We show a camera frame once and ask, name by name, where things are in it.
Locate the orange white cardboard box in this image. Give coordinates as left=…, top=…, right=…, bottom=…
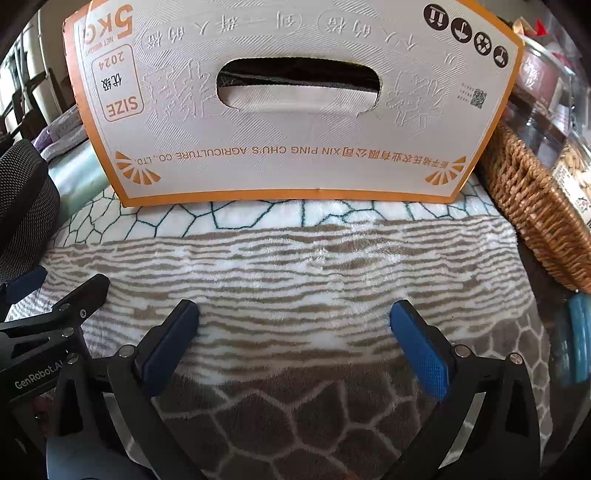
left=62, top=0, right=526, bottom=209

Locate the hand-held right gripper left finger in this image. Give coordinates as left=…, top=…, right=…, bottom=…
left=46, top=299, right=204, bottom=480

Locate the grey purple padded pouch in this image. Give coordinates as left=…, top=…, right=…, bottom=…
left=36, top=105, right=89, bottom=149

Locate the grey mesh zip case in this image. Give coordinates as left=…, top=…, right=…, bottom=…
left=0, top=138, right=62, bottom=288

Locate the clear jar of nuts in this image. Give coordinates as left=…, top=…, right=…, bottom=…
left=551, top=133, right=591, bottom=228

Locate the brown label plastic jar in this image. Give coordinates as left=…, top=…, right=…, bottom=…
left=512, top=34, right=579, bottom=140

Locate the grey white patterned blanket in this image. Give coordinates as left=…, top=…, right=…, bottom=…
left=8, top=188, right=556, bottom=480

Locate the pale green cylinder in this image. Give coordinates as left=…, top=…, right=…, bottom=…
left=45, top=142, right=114, bottom=212

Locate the brown wicker basket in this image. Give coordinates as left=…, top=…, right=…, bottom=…
left=477, top=121, right=591, bottom=295

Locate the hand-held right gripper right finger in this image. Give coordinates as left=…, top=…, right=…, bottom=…
left=383, top=300, right=541, bottom=480

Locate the dark wooden chair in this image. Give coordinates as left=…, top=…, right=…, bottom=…
left=10, top=68, right=71, bottom=140

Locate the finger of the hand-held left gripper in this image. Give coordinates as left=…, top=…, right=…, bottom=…
left=0, top=274, right=111, bottom=356
left=0, top=265, right=49, bottom=305

